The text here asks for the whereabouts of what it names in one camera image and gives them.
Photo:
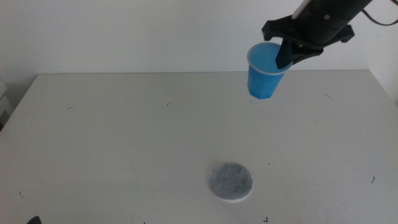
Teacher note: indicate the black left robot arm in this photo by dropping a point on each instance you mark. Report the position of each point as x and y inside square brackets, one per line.
[34, 221]

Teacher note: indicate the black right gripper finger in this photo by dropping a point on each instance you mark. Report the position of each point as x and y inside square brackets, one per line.
[283, 56]
[306, 53]

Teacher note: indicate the round grey cup mat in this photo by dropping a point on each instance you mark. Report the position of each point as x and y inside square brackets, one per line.
[230, 181]

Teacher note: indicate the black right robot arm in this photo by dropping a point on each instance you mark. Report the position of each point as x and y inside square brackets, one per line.
[357, 6]

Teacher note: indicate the blue plastic cup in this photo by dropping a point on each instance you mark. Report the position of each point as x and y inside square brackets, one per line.
[262, 82]

